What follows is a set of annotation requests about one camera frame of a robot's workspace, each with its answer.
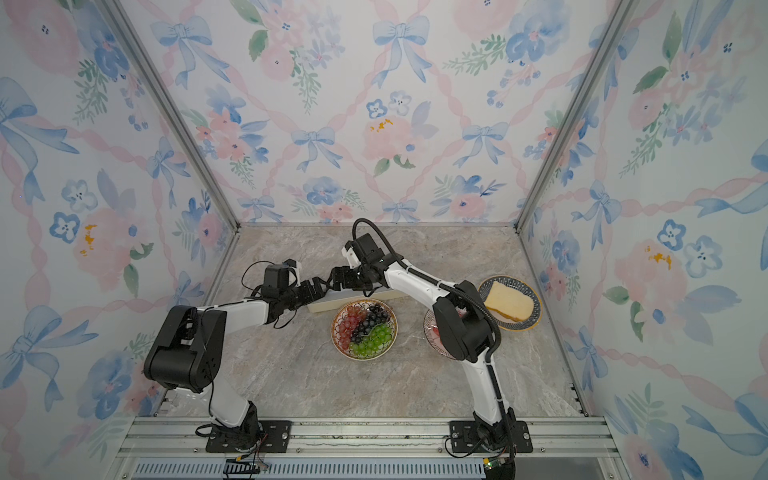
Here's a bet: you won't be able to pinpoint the cream plastic wrap dispenser box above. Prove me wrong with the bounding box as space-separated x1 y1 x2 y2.
307 288 406 313

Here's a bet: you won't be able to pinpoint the round plate with grapes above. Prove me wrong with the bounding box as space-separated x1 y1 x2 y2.
331 298 400 362

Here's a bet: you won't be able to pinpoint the glass bowl with striped rim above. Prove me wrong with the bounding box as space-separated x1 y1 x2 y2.
423 310 455 360

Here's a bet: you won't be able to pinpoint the dark blue yellow-rimmed plate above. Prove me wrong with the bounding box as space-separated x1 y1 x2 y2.
476 274 544 333

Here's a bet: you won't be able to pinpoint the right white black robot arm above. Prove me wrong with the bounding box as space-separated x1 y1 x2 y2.
330 234 516 455

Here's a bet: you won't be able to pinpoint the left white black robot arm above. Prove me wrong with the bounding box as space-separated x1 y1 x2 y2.
143 259 328 453

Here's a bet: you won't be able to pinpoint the mixed colour grapes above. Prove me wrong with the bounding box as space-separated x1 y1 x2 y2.
337 302 395 359

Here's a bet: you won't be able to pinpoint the red strawberries pile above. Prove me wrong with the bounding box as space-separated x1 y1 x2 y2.
432 309 467 360

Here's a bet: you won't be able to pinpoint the slice of bread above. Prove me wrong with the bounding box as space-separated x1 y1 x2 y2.
484 281 535 322

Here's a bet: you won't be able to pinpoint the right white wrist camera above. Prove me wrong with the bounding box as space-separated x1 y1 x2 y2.
342 241 361 269

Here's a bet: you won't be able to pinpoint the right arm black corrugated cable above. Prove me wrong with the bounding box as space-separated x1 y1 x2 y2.
351 217 517 457

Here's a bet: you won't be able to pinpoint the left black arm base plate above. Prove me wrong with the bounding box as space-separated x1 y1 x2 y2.
195 420 293 454

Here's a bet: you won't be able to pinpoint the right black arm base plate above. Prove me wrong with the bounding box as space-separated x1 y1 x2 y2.
448 420 534 455

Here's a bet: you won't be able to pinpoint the aluminium mounting rail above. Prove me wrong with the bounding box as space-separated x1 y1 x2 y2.
106 417 629 479

